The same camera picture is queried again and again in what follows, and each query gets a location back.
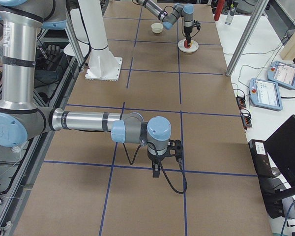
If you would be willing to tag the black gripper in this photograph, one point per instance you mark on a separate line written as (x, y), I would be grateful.
(155, 158)
(188, 31)

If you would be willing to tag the red yellow apple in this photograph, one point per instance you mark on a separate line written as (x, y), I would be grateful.
(187, 44)

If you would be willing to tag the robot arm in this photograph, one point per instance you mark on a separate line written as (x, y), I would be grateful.
(184, 11)
(21, 119)

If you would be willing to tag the white plate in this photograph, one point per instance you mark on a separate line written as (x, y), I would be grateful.
(193, 48)

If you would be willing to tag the white bowl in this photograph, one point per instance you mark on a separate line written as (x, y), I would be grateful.
(157, 28)

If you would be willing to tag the red fire extinguisher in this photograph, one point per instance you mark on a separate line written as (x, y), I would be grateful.
(219, 8)

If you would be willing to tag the clear water bottle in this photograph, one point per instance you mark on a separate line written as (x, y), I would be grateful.
(232, 11)

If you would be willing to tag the brown paper table cover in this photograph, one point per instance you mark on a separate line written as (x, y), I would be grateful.
(90, 186)

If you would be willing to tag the small relay box far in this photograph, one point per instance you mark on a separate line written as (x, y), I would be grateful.
(240, 99)

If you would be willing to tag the small relay box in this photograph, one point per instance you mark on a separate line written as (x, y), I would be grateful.
(240, 99)
(246, 119)

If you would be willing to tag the teach pendant near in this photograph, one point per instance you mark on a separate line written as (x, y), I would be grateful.
(265, 94)

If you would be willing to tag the teach pendant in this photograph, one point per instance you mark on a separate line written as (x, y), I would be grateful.
(265, 94)
(283, 74)

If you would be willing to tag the small relay box near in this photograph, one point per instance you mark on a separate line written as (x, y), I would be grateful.
(246, 119)

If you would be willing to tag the teach pendant far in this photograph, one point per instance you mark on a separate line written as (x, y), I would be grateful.
(283, 74)

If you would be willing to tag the black mini computer box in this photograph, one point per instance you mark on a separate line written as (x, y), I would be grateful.
(277, 198)

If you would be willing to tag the black monitor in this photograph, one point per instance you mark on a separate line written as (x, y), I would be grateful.
(281, 148)

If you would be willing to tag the aluminium frame post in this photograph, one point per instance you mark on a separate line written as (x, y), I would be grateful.
(252, 23)

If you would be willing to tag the white pedestal column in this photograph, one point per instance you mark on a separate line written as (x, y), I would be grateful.
(102, 64)

